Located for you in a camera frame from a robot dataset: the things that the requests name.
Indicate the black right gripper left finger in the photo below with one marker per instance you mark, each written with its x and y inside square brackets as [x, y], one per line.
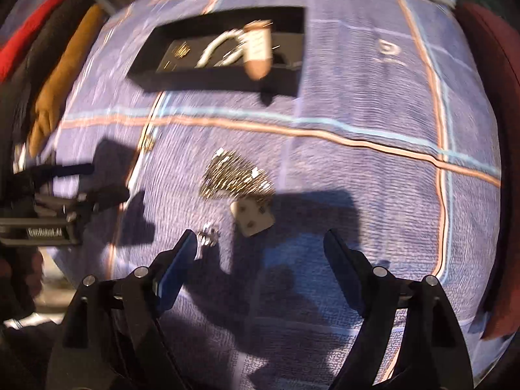
[111, 337]

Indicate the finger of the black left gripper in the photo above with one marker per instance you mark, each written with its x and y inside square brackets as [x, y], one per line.
[39, 175]
[86, 204]

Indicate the mustard yellow pillow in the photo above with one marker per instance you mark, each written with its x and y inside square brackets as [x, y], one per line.
[53, 95]

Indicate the dark red pillow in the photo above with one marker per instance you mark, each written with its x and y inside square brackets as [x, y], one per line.
[495, 48]

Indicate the gold leaf earring with hoop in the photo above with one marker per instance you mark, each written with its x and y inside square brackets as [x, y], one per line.
[147, 143]

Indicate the gold filigree brooch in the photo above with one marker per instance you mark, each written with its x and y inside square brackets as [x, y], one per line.
[181, 50]

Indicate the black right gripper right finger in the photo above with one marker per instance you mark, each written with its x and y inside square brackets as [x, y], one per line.
[432, 354]

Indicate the brown white strap watch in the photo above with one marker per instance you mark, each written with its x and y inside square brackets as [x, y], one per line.
[254, 47]

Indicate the blue plaid bed sheet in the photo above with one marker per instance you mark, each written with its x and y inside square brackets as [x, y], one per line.
[390, 140]

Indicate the black open jewelry box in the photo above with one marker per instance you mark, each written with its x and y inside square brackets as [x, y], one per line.
[155, 69]

